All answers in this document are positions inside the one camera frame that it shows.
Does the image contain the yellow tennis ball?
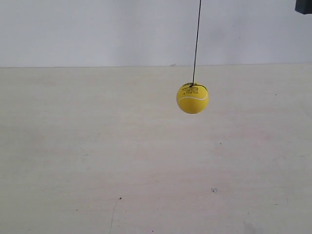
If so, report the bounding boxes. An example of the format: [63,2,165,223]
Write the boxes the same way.
[176,83,209,115]

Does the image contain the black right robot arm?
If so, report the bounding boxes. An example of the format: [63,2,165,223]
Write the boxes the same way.
[295,0,312,15]

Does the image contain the thin black hanging string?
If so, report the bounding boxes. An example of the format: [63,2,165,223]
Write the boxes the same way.
[191,0,202,87]

